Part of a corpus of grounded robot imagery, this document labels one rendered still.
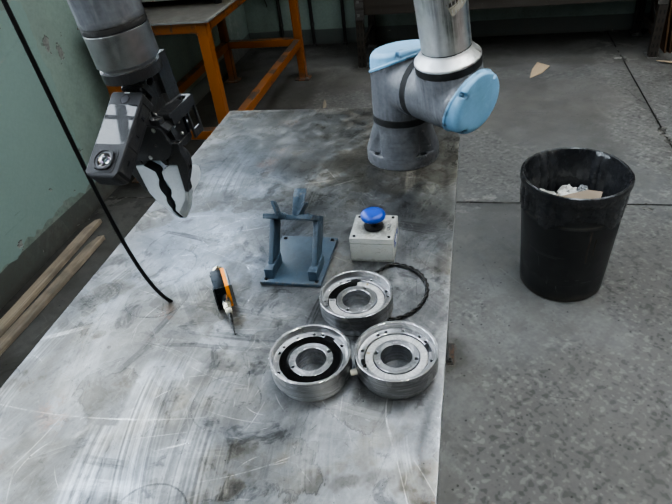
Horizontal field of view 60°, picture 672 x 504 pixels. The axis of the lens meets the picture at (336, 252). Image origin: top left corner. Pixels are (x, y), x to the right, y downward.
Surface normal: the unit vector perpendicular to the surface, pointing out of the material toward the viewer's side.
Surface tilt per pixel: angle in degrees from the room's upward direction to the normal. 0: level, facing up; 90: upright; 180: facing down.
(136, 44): 89
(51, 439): 0
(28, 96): 90
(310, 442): 0
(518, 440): 0
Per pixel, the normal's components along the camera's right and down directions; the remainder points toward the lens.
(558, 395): -0.11, -0.80
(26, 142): 0.98, 0.04
